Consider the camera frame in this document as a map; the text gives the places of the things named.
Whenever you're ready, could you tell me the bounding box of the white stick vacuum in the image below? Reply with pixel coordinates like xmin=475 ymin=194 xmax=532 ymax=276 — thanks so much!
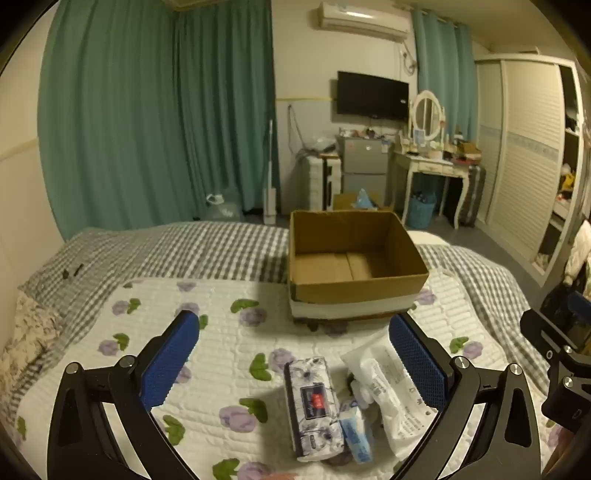
xmin=262 ymin=119 xmax=279 ymax=225

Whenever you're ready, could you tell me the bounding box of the white oval vanity mirror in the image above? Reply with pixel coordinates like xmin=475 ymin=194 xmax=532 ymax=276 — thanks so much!
xmin=410 ymin=90 xmax=447 ymax=142

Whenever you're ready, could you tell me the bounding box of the white floral quilt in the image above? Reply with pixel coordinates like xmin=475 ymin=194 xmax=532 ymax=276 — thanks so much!
xmin=18 ymin=268 xmax=555 ymax=480

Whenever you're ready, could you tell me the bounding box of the white wet wipes packet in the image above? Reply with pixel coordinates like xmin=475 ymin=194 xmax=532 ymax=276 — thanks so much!
xmin=341 ymin=344 xmax=439 ymax=460

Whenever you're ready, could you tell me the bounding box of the grey mini fridge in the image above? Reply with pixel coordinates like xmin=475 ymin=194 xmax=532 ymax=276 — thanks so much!
xmin=335 ymin=135 xmax=393 ymax=208

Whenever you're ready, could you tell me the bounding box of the white suitcase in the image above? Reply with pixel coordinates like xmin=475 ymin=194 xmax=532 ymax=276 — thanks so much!
xmin=307 ymin=154 xmax=342 ymax=210

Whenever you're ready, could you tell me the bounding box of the wide teal curtain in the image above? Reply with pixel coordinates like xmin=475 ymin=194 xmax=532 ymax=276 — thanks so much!
xmin=37 ymin=0 xmax=185 ymax=230

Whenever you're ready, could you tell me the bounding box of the brown cardboard box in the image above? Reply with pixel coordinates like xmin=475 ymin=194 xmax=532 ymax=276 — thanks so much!
xmin=287 ymin=210 xmax=430 ymax=321

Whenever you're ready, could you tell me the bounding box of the white slatted wardrobe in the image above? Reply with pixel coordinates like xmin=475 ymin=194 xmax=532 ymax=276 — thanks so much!
xmin=475 ymin=54 xmax=585 ymax=284

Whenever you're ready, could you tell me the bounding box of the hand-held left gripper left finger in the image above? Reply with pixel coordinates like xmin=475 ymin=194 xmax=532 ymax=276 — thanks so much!
xmin=47 ymin=310 xmax=200 ymax=480

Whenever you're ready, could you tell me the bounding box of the printed cardboard box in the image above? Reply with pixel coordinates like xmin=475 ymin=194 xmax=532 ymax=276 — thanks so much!
xmin=332 ymin=193 xmax=393 ymax=212

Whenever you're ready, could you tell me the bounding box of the dark suitcase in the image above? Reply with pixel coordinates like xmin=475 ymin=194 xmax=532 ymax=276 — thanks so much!
xmin=459 ymin=165 xmax=486 ymax=227

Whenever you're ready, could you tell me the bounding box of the narrow teal curtain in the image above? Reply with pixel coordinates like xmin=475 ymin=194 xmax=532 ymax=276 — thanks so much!
xmin=411 ymin=9 xmax=478 ymax=144

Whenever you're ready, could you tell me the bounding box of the blue basket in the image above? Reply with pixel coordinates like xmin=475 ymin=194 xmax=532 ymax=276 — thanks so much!
xmin=407 ymin=190 xmax=437 ymax=228

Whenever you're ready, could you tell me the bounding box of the dark floral tissue pack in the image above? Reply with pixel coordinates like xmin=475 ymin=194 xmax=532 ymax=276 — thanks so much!
xmin=283 ymin=356 xmax=346 ymax=462

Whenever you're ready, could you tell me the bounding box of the black wall television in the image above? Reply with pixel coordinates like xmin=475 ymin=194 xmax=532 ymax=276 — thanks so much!
xmin=336 ymin=71 xmax=410 ymax=123

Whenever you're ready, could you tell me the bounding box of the floral pillow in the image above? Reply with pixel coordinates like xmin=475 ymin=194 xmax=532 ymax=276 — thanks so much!
xmin=0 ymin=293 xmax=65 ymax=393

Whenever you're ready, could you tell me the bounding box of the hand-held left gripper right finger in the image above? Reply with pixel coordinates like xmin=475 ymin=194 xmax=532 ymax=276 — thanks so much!
xmin=389 ymin=314 xmax=542 ymax=480

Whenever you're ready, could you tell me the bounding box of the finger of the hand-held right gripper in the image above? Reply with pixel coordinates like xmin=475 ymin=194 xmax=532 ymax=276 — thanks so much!
xmin=569 ymin=291 xmax=591 ymax=325
xmin=520 ymin=308 xmax=579 ymax=366

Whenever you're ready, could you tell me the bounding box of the light blue tissue packet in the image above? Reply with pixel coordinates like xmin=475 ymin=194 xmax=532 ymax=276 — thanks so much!
xmin=338 ymin=401 xmax=375 ymax=464

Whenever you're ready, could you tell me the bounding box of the clear water jug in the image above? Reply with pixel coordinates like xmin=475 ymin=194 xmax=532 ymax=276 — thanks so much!
xmin=205 ymin=193 xmax=243 ymax=221

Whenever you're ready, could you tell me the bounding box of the white garment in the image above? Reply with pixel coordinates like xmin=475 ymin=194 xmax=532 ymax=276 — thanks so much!
xmin=564 ymin=220 xmax=591 ymax=280

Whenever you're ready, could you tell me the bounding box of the wall cable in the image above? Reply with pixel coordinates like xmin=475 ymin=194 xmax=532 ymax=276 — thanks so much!
xmin=287 ymin=104 xmax=309 ymax=154

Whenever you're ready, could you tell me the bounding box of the white air conditioner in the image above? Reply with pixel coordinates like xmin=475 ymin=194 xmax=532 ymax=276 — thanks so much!
xmin=320 ymin=1 xmax=411 ymax=43

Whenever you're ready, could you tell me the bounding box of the white dressing table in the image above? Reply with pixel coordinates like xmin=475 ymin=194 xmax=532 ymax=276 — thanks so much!
xmin=392 ymin=148 xmax=472 ymax=230

